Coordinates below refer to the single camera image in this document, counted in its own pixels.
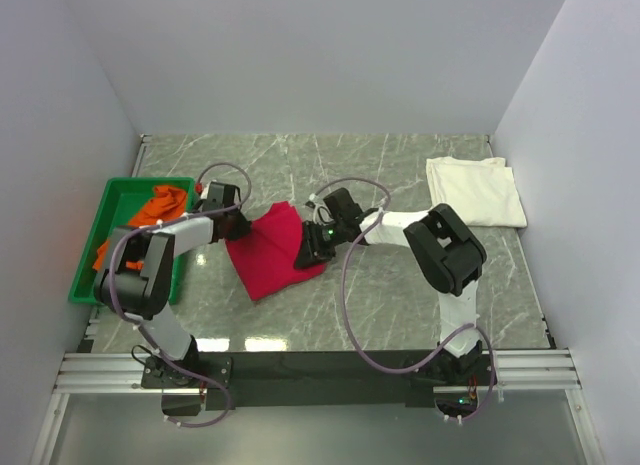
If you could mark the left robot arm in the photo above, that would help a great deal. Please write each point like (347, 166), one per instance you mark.
(135, 277)

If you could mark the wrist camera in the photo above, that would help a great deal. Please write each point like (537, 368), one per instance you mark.
(340, 205)
(218, 195)

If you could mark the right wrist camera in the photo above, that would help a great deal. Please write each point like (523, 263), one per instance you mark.
(340, 205)

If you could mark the green plastic bin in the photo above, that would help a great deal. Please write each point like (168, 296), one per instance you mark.
(121, 199)

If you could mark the orange t shirt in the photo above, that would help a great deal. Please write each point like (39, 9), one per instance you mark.
(167, 203)

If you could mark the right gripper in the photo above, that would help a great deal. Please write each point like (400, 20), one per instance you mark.
(312, 251)

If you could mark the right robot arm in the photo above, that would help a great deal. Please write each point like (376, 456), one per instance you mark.
(449, 256)

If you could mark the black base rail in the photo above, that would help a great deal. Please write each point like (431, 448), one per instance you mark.
(266, 379)

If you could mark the folded white t shirt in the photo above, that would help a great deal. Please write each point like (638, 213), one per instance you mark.
(483, 193)

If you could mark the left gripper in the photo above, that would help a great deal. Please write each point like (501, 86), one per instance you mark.
(243, 226)

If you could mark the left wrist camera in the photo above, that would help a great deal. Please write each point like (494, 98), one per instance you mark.
(218, 195)

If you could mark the pink t shirt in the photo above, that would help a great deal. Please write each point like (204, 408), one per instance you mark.
(264, 259)

